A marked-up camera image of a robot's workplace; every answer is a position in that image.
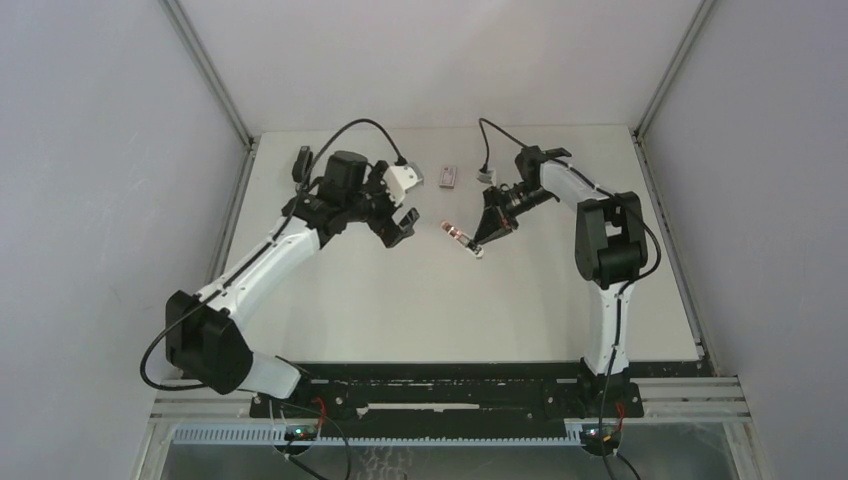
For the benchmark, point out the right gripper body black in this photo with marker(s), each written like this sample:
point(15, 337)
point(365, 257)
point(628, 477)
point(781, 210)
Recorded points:
point(516, 200)

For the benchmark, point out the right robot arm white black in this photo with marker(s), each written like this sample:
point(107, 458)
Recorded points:
point(610, 242)

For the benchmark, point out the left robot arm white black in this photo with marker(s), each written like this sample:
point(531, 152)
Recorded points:
point(203, 332)

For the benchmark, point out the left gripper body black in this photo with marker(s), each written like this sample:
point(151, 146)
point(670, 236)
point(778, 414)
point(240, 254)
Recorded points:
point(380, 207)

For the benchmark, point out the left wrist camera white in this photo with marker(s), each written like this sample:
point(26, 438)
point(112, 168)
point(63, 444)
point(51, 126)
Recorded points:
point(400, 180)

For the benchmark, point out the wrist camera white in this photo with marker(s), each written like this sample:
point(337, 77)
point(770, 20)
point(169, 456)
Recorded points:
point(488, 176)
point(400, 180)

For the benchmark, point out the pink and white stapler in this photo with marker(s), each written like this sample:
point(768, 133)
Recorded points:
point(466, 241)

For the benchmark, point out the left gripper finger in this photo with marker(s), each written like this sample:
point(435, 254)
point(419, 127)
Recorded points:
point(393, 234)
point(408, 221)

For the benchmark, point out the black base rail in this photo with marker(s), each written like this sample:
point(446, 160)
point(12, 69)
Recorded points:
point(442, 399)

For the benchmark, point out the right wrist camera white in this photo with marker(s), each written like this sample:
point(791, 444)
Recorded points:
point(488, 176)

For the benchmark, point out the white cable duct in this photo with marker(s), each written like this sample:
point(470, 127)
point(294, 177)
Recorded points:
point(258, 435)

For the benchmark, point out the staple box red white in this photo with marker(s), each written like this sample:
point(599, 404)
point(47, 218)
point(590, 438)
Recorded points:
point(448, 177)

